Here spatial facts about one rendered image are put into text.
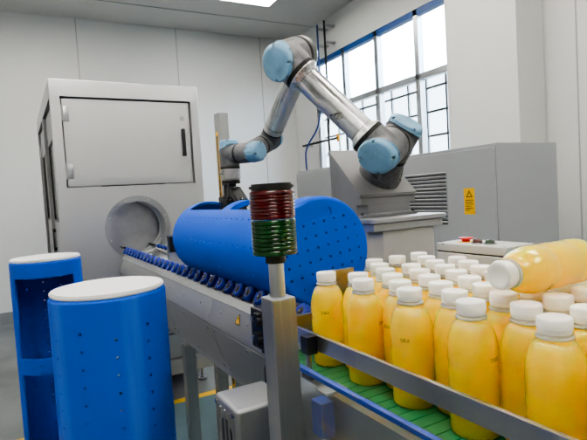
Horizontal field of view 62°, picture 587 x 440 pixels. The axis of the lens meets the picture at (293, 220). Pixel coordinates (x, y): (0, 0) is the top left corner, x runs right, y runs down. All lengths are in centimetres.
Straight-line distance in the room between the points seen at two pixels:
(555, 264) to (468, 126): 345
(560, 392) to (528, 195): 235
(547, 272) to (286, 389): 39
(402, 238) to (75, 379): 102
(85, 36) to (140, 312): 541
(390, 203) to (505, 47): 250
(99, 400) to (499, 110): 338
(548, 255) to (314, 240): 63
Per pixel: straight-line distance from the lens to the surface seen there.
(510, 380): 71
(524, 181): 292
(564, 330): 64
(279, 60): 156
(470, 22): 428
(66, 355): 130
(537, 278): 73
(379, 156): 148
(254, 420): 97
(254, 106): 682
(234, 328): 149
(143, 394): 130
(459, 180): 289
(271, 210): 65
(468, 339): 70
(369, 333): 88
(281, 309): 68
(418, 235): 167
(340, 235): 127
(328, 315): 97
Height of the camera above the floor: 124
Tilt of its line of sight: 3 degrees down
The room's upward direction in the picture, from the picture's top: 3 degrees counter-clockwise
